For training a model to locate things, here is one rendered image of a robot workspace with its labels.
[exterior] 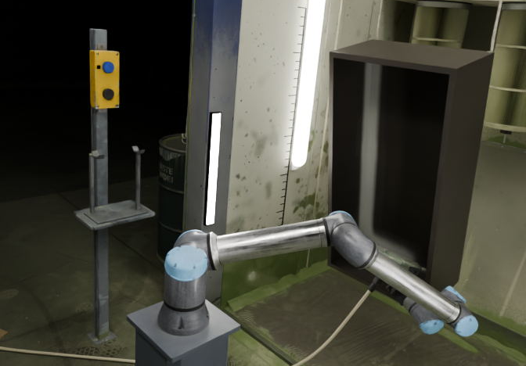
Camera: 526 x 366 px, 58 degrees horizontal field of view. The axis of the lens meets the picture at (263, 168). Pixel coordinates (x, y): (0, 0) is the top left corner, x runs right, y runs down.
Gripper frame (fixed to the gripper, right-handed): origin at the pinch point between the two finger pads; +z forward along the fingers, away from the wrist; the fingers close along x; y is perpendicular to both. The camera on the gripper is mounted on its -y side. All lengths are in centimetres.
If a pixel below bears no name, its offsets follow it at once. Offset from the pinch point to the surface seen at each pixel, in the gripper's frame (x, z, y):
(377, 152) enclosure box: 6, 55, -33
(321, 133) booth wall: 13, 112, -14
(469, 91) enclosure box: -23, 8, -83
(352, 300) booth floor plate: 60, 44, 62
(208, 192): -62, 71, 31
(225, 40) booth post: -86, 97, -40
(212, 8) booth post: -99, 99, -51
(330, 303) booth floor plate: 46, 45, 69
